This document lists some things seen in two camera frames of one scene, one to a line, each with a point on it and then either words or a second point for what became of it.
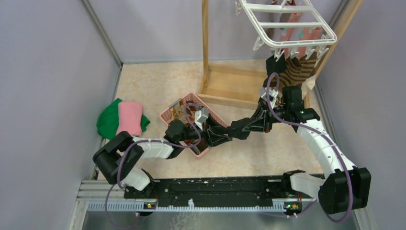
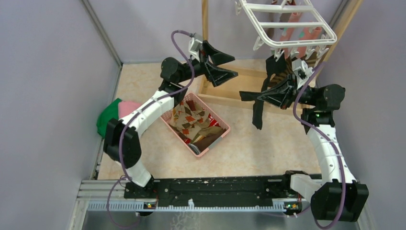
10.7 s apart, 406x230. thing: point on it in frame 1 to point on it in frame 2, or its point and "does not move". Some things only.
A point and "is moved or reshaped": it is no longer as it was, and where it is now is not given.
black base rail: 227,190 does not move
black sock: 274,66 does not move
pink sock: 305,34 does not move
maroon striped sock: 283,17 does not move
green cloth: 107,120 does not move
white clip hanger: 294,29 does not move
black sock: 235,130 to 258,98
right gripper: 258,124 to 281,95
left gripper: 214,132 to 216,75
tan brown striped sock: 307,65 is moved or reshaped
